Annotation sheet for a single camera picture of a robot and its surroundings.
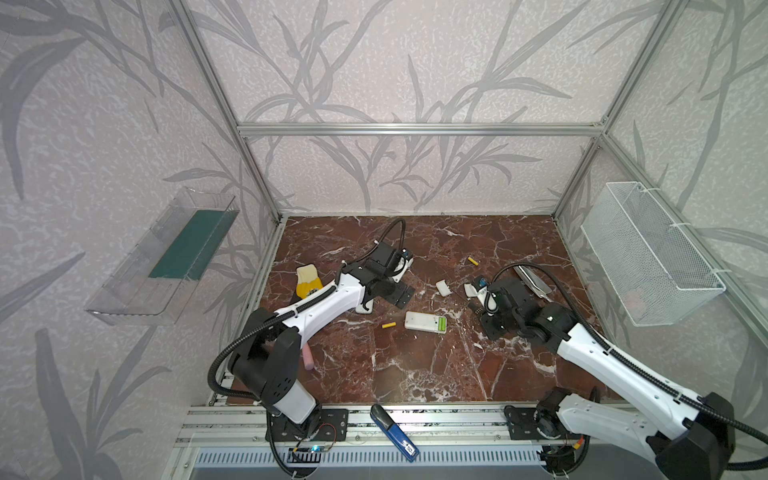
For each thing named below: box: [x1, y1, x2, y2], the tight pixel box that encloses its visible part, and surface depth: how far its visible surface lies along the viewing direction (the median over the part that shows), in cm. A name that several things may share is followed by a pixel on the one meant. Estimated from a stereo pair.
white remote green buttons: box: [404, 311, 447, 334], surface depth 93 cm
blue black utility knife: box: [370, 403, 420, 463], surface depth 70 cm
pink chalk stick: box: [302, 342, 314, 371], surface depth 82 cm
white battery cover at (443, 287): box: [436, 279, 452, 297], surface depth 101 cm
